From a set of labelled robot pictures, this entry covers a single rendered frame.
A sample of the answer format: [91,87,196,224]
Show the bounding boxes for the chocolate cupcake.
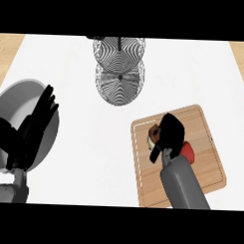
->
[146,122,161,152]

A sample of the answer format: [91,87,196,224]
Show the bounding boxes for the wire tiered basket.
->
[83,35,147,108]

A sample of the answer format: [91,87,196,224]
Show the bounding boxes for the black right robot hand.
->
[148,112,187,165]

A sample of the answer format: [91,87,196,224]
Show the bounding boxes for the grey round pan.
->
[0,77,62,174]

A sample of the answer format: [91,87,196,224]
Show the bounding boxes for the wooden cutting board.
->
[127,102,230,211]

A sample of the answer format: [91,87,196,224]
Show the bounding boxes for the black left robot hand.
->
[0,83,61,173]

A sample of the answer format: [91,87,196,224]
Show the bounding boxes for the red round fruit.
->
[180,141,196,165]

